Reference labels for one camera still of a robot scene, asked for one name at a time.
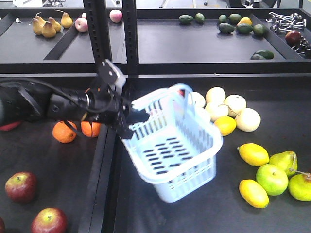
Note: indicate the dark green avocado front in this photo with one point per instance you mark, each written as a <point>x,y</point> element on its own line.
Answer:
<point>262,55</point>

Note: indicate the black wooden fruit display table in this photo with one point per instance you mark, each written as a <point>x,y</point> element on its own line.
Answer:
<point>72,177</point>

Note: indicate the pink peach apple right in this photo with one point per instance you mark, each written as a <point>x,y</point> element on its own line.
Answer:
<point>116,15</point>

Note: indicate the green apple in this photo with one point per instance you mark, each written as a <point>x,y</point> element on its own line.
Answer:
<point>273,179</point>
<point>300,186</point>

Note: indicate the white melon lower right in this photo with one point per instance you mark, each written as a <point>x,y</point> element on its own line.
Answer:
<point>248,120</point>

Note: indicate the light blue plastic basket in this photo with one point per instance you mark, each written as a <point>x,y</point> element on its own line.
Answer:
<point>175,148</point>

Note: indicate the small orange right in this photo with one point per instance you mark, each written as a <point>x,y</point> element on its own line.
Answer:
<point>90,129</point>

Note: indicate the pink red apple left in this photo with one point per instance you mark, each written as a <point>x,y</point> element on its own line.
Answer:
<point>10,126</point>

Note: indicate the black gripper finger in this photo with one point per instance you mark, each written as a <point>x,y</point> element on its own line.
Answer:
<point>137,116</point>
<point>122,129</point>

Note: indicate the yellow lemon by melons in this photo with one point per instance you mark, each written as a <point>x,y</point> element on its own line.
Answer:
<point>225,124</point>

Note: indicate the small orange left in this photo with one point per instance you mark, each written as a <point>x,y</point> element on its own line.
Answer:
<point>63,133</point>

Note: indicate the white melon top right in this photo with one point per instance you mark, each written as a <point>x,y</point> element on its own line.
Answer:
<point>235,104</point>

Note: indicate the green apple right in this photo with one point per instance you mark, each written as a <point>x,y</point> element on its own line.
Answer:
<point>300,186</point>

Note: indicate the brown yellow pear left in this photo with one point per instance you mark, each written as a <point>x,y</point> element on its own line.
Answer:
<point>37,23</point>

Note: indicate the brown yellow pear front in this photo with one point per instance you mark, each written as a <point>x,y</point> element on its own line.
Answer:
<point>48,30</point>

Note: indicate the dark green avocado small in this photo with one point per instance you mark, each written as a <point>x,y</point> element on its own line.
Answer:
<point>199,18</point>

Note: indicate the yellow lemon front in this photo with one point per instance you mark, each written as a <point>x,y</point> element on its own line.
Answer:
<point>253,193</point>

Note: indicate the green apple left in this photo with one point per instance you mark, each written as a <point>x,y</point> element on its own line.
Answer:
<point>273,179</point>

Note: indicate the brown yellow pear right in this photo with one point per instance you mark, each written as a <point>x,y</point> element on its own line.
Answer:
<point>66,20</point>

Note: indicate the dark red apple upper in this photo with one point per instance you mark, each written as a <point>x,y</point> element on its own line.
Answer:
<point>293,38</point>

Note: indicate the white melon far left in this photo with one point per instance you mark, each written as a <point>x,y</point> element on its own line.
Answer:
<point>196,99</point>

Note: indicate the white melon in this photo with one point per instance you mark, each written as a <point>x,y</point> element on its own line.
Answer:
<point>248,120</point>
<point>235,104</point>
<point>216,110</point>
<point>196,99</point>
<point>215,94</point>

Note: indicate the small orange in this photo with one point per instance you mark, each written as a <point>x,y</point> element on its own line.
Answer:
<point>63,133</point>
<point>90,129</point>

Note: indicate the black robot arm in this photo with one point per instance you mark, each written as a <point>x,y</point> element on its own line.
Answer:
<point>29,99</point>

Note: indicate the black upper display shelf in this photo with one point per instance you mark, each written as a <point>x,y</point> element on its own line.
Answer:
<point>164,46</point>

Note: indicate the white melon centre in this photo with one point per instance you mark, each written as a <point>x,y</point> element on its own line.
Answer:
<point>216,110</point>

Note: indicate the yellow lemon middle right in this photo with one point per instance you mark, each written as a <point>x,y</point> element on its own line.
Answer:
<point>253,154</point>

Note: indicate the brown yellow pear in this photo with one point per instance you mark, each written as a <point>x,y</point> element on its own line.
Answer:
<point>48,30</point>
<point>66,20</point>
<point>37,23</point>

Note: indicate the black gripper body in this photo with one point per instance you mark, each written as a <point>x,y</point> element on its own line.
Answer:
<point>106,105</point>

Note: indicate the yellow mango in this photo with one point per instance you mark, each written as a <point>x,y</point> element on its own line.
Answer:
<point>245,20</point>

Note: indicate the green pear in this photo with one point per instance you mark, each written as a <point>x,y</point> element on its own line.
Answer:
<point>287,161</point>

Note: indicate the pile of metal utensils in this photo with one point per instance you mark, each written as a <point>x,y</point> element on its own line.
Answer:
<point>281,24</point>

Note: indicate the green avocado cluster left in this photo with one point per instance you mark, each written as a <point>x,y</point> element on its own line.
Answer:
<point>226,27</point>

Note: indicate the pink peach apple left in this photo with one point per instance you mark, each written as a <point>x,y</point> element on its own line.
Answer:
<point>81,25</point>

